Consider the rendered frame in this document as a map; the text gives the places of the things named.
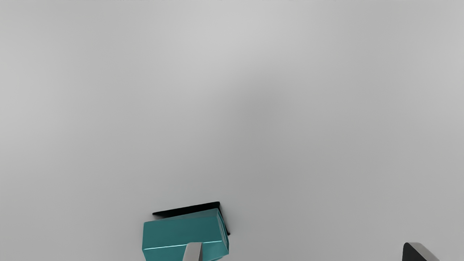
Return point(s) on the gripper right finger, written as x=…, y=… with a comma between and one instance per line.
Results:
x=417, y=253

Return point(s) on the teal faceted mug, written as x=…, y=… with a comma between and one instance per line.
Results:
x=174, y=233

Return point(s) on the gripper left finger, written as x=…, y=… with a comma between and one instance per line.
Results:
x=193, y=253

